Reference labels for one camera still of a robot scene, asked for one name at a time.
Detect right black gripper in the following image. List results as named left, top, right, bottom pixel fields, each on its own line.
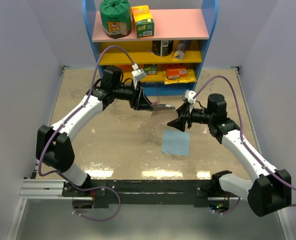
left=167, top=102, right=213, bottom=132

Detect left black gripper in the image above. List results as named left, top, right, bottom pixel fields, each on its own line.
left=113, top=80, right=153, bottom=111

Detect patterned sunglasses case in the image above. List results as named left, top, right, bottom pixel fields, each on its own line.
left=150, top=104, right=178, bottom=125

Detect light blue cleaning cloth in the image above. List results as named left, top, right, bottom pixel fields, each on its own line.
left=161, top=129, right=190, bottom=156

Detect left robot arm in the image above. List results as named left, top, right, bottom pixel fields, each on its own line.
left=36, top=64, right=153, bottom=196

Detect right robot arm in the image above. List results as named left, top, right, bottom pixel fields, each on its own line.
left=167, top=90, right=292, bottom=217

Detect pink sunglasses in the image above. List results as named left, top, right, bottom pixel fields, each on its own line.
left=152, top=82, right=160, bottom=105

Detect small green box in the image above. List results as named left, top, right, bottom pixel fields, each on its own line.
left=143, top=64, right=158, bottom=76

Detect orange packet left shelf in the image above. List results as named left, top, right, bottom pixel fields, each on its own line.
left=116, top=64, right=133, bottom=73

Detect orange box on shelf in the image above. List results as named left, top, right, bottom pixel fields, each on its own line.
left=165, top=63, right=187, bottom=80

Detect yellow snack bag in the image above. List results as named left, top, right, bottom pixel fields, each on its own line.
left=162, top=69, right=197, bottom=85

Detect blue shelf unit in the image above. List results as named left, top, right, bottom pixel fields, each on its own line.
left=82, top=0, right=219, bottom=96

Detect black labelled can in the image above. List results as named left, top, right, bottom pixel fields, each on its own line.
left=152, top=40, right=174, bottom=57

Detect silver foil pouch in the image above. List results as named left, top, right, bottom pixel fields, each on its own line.
left=173, top=40, right=191, bottom=61

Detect orange green sponge box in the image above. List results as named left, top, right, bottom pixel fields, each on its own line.
left=131, top=5, right=155, bottom=39

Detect green toilet paper pack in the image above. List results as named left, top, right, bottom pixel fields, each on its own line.
left=100, top=0, right=132, bottom=39

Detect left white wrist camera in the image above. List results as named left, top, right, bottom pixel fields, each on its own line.
left=131, top=63, right=146, bottom=89

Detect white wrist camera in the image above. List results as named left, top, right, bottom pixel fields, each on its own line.
left=131, top=63, right=146, bottom=89
left=182, top=90, right=196, bottom=105

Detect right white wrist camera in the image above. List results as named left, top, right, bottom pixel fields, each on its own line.
left=182, top=90, right=196, bottom=105

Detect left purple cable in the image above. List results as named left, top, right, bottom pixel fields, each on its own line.
left=38, top=45, right=138, bottom=177

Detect purple cable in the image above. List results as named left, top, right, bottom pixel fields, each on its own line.
left=194, top=75, right=296, bottom=207
left=38, top=45, right=138, bottom=177

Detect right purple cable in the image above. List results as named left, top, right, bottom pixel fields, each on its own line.
left=194, top=75, right=296, bottom=207

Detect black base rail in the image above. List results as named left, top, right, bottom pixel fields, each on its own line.
left=62, top=178, right=241, bottom=210

